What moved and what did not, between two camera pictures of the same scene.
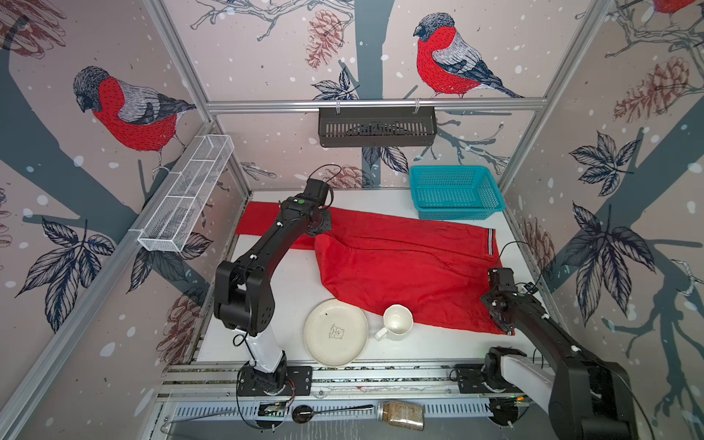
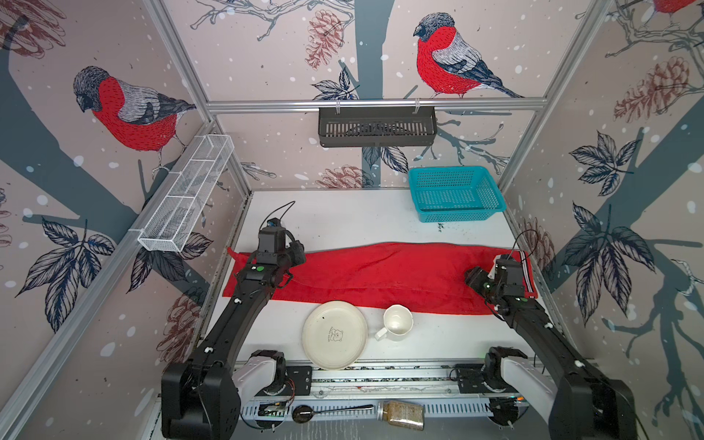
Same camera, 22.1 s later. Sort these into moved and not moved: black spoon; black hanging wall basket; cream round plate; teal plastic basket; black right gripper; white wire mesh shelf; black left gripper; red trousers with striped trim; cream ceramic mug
Moved: black left gripper; red trousers with striped trim; black right gripper
Not moved: cream round plate; teal plastic basket; cream ceramic mug; white wire mesh shelf; black hanging wall basket; black spoon
